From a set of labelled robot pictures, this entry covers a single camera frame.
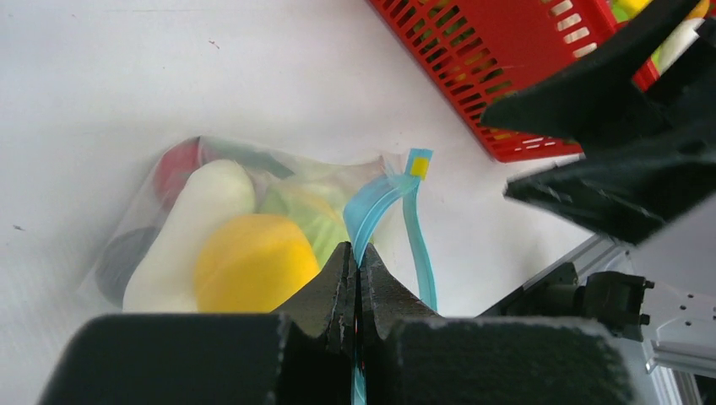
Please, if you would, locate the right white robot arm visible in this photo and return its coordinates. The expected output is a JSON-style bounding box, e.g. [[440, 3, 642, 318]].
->
[[482, 1, 715, 380]]

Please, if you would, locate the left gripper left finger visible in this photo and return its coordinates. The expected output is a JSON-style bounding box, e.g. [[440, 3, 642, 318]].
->
[[274, 242, 358, 358]]

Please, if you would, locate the dark purple toy mangosteen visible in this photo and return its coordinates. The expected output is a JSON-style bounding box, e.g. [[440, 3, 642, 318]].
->
[[94, 226, 160, 307]]

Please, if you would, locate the yellow toy bell pepper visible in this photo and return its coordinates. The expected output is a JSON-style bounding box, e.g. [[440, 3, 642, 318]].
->
[[193, 213, 320, 313]]

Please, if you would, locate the clear zip top bag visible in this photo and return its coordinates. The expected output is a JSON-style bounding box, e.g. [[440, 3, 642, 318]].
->
[[79, 136, 437, 312]]

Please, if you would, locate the red toy tomato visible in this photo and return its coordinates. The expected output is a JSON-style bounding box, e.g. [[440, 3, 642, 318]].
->
[[152, 138, 203, 211]]

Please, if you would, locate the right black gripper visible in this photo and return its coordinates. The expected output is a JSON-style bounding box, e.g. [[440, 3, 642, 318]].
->
[[480, 1, 715, 245]]

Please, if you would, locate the red plastic basket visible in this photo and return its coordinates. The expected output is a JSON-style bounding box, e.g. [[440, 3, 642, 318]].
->
[[369, 0, 627, 163]]

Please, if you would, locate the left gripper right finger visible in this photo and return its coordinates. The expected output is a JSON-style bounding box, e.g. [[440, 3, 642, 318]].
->
[[355, 244, 439, 370]]

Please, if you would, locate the pale green toy cabbage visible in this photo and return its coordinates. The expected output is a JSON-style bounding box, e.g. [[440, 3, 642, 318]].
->
[[258, 182, 350, 267]]

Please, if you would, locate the white toy radish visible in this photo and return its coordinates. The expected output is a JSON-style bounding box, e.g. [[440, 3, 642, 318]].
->
[[122, 159, 257, 313]]

